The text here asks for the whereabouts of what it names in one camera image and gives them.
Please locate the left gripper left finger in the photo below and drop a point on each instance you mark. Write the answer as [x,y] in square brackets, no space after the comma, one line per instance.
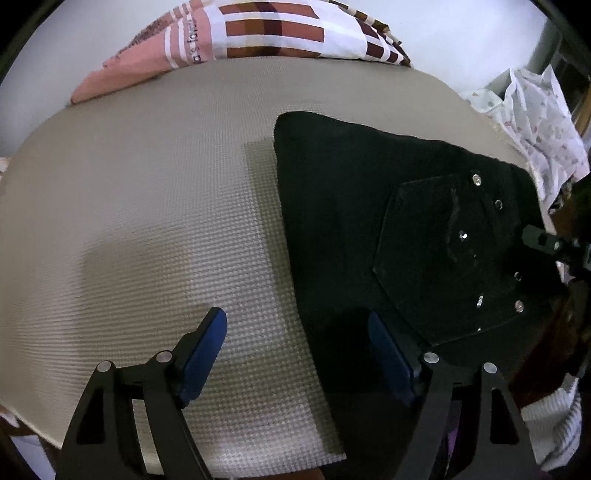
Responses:
[102,440]

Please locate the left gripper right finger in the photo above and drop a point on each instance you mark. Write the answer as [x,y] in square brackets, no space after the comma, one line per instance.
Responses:
[450,422]

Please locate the black pants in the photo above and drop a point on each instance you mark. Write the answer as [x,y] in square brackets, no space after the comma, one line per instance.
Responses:
[428,236]

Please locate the white dotted bedsheet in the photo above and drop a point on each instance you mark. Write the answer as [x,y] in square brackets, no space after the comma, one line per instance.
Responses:
[534,116]

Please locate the beige mattress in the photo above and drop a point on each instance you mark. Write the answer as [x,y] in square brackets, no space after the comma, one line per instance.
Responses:
[125,219]

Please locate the pink plaid pillow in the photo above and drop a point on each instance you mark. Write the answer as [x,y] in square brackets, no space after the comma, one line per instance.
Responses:
[196,32]

